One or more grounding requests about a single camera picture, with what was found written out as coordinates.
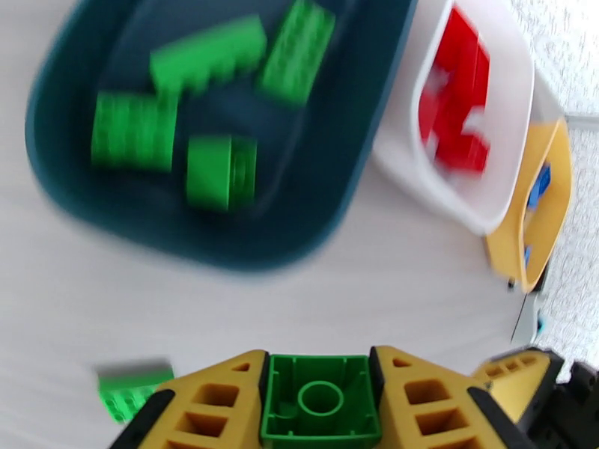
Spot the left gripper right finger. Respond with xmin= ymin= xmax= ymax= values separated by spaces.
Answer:
xmin=368 ymin=344 xmax=535 ymax=449

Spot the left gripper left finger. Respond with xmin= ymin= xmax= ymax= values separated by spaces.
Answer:
xmin=108 ymin=349 xmax=272 ymax=449

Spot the small green lego brick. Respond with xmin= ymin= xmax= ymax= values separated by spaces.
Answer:
xmin=259 ymin=352 xmax=384 ymax=442

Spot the long blue lego brick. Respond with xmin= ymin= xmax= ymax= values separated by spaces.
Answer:
xmin=526 ymin=163 xmax=553 ymax=211

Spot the small green sloped lego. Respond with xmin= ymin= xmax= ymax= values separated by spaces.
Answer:
xmin=185 ymin=134 xmax=258 ymax=213

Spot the large red lego brick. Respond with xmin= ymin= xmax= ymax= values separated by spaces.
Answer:
xmin=417 ymin=78 xmax=464 ymax=144
xmin=430 ymin=7 xmax=493 ymax=112
xmin=432 ymin=129 xmax=491 ymax=177

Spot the green stepped lego brick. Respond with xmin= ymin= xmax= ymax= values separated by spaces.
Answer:
xmin=149 ymin=14 xmax=269 ymax=96

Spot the white and teal tool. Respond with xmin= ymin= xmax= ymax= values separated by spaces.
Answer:
xmin=510 ymin=293 xmax=549 ymax=345

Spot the yellow plastic container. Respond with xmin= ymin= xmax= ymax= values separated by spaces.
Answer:
xmin=484 ymin=116 xmax=575 ymax=294

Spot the dark teal plastic container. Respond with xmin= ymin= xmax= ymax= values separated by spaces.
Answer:
xmin=25 ymin=0 xmax=420 ymax=274

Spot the white plastic container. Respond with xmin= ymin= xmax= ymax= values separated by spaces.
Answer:
xmin=371 ymin=0 xmax=565 ymax=236

